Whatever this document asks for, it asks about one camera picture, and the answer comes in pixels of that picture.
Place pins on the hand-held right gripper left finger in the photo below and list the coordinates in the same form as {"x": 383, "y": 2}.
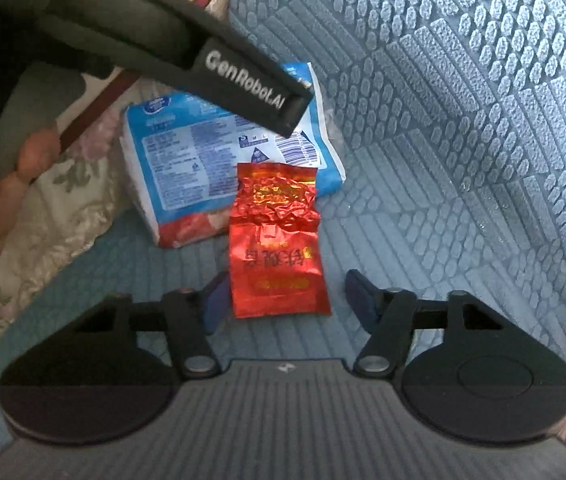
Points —
{"x": 215, "y": 302}

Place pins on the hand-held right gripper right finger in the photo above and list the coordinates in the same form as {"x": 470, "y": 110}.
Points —
{"x": 360, "y": 302}

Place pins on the red foil packet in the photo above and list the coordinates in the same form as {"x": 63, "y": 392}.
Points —
{"x": 273, "y": 260}

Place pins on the blue tissue packet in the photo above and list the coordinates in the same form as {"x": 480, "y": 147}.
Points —
{"x": 188, "y": 170}

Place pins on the beige floral pillow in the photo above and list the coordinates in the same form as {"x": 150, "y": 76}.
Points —
{"x": 63, "y": 210}

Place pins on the blue quilted bed cover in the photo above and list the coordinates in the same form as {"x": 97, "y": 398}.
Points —
{"x": 463, "y": 110}

